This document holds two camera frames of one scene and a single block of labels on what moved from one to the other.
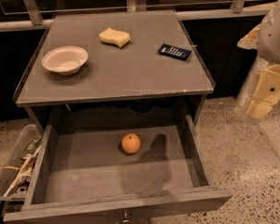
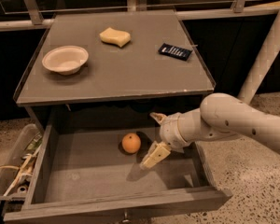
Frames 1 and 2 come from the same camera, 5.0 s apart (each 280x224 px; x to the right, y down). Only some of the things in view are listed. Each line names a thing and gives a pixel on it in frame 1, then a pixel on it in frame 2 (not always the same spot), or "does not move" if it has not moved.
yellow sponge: [116, 36] does not move
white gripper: [275, 37] -> [170, 131]
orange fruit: [131, 143] does not move
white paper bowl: [66, 60] does not move
